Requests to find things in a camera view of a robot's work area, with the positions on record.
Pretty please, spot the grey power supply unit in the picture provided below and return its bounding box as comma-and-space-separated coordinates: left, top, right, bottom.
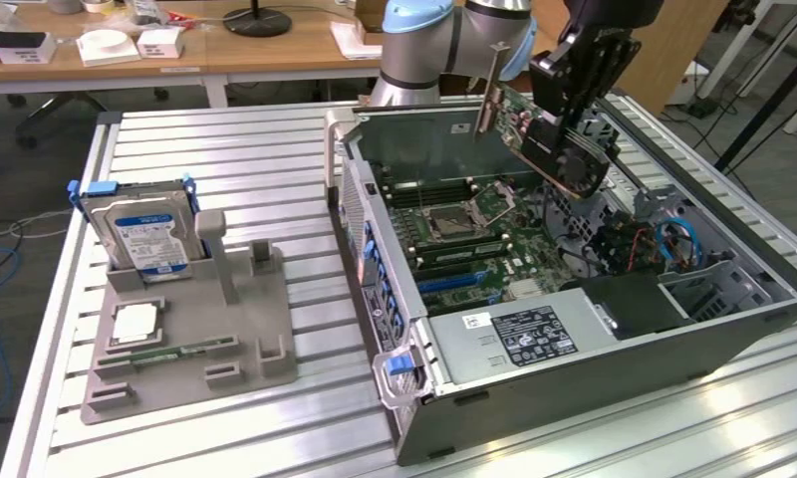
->
428, 288, 619, 384

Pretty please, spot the green RAM stick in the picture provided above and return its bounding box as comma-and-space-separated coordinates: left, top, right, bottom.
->
98, 343, 237, 367

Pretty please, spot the black power strip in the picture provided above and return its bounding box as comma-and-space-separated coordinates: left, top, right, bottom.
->
683, 99, 723, 119

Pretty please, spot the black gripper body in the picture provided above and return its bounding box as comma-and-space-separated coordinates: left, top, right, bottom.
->
561, 0, 665, 45

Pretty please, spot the silver socket cover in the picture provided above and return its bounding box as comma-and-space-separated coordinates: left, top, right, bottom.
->
471, 181, 527, 223

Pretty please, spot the clear plastic bag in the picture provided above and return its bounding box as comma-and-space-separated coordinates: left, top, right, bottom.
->
125, 0, 174, 24

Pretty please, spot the hard disk in blue carrier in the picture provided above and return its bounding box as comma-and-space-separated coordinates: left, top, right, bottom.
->
65, 172, 204, 285

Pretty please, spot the wooden desk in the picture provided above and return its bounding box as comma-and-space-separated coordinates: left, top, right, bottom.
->
0, 0, 573, 96

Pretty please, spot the blue data wire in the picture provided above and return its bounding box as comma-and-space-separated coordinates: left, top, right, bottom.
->
651, 216, 707, 274

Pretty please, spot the black wire bundle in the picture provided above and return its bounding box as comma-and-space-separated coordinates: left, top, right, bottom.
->
557, 213, 665, 278

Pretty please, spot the grey printed parts rack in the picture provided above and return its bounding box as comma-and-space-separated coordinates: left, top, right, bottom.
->
78, 208, 301, 426

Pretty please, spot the green Dell motherboard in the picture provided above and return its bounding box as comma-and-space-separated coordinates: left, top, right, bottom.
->
377, 168, 599, 318

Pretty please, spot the wooden cabinet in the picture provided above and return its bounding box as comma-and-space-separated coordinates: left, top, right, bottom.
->
537, 0, 732, 109

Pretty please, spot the blue expansion slot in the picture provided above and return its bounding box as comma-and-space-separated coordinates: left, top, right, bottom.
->
416, 275, 484, 295

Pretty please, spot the RAM slot with white clips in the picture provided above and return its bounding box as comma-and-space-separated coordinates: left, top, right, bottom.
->
388, 188, 476, 201
382, 177, 472, 189
405, 232, 511, 250
409, 243, 513, 262

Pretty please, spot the black stand pole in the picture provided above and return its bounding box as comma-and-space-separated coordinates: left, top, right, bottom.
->
713, 44, 797, 173

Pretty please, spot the NVIDIA graphics card black fan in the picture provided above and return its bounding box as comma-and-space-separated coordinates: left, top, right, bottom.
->
472, 42, 617, 202

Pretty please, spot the black round lamp base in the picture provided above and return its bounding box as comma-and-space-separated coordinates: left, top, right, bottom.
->
221, 0, 293, 39

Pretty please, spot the brown cardboard box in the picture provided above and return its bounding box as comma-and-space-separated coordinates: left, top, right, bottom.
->
354, 0, 390, 34

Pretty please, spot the white paper booklet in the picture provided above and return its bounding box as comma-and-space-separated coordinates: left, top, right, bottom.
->
329, 19, 384, 61

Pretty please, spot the grey open PC case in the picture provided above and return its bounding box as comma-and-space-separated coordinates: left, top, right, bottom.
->
322, 88, 797, 467

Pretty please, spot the white floor cable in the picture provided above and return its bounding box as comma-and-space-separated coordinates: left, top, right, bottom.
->
0, 208, 74, 240

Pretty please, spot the small white box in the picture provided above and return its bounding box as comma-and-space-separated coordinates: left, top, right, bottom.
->
136, 27, 186, 60

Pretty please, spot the grey metal disk bay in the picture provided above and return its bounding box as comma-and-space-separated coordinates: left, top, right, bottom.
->
656, 258, 797, 325

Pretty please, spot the white square holder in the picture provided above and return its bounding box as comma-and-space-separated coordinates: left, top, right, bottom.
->
76, 28, 142, 68

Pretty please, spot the silver CPU chip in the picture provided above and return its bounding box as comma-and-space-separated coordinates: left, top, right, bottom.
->
110, 304, 161, 343

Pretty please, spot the white box black lid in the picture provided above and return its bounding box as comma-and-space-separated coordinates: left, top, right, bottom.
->
0, 30, 58, 65

